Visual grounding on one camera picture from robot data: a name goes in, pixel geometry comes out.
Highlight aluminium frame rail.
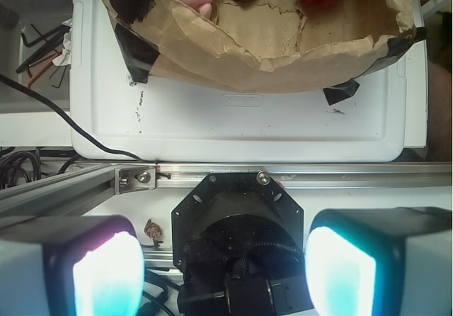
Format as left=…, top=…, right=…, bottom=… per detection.
left=1, top=162, right=452, bottom=216

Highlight black cable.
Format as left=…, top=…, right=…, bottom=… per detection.
left=0, top=73, right=149, bottom=162

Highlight brown paper bag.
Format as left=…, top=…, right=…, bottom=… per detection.
left=101, top=0, right=425, bottom=94

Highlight black hex keys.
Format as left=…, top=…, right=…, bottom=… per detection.
left=15, top=23, right=71, bottom=89

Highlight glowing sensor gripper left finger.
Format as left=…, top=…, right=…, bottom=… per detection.
left=1, top=215, right=144, bottom=315

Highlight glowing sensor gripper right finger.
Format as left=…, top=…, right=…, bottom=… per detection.
left=305, top=207, right=452, bottom=315

